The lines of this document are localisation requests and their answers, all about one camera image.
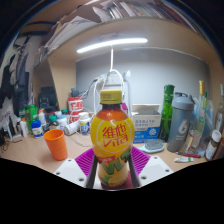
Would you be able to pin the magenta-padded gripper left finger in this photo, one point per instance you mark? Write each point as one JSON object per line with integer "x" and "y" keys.
{"x": 70, "y": 171}

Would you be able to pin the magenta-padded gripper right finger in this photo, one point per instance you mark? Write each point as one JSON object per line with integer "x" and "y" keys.
{"x": 155, "y": 170}

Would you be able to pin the yellow-capped yellow drink bottle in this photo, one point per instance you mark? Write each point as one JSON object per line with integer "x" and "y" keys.
{"x": 111, "y": 136}

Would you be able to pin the light blue hairbrush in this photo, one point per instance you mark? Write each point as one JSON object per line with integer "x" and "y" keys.
{"x": 153, "y": 146}

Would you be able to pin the orange plastic cup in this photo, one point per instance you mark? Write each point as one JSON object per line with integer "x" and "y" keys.
{"x": 56, "y": 145}

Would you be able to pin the white tube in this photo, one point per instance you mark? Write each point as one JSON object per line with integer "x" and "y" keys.
{"x": 183, "y": 160}

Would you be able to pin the pink pen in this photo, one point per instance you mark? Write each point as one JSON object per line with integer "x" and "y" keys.
{"x": 190, "y": 155}

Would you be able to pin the white and blue carton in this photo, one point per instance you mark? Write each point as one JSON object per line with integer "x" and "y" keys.
{"x": 146, "y": 125}

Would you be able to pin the white pill bottle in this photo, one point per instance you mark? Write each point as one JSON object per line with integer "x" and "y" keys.
{"x": 85, "y": 125}

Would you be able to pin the grey shaker bottle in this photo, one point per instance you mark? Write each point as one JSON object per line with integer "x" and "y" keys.
{"x": 180, "y": 123}

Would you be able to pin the blue-capped white bottle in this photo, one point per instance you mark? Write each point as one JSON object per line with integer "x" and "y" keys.
{"x": 37, "y": 129}

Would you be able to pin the green bottle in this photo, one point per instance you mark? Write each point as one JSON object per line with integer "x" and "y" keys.
{"x": 166, "y": 110}

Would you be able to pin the brown jar with white lid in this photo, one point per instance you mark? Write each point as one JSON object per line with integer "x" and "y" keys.
{"x": 213, "y": 146}

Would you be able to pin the red and white canister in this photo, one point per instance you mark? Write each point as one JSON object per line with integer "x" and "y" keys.
{"x": 75, "y": 105}

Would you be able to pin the yellow-capped glass bottle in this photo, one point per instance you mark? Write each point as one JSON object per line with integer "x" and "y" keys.
{"x": 199, "y": 120}

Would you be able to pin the green container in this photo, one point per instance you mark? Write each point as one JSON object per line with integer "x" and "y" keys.
{"x": 31, "y": 115}

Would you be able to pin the black backpack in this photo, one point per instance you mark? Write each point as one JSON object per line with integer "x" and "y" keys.
{"x": 47, "y": 98}

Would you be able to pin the hanging dark clothes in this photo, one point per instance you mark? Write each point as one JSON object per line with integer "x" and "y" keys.
{"x": 18, "y": 86}

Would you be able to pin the white light bar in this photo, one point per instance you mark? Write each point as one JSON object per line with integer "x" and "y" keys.
{"x": 111, "y": 44}

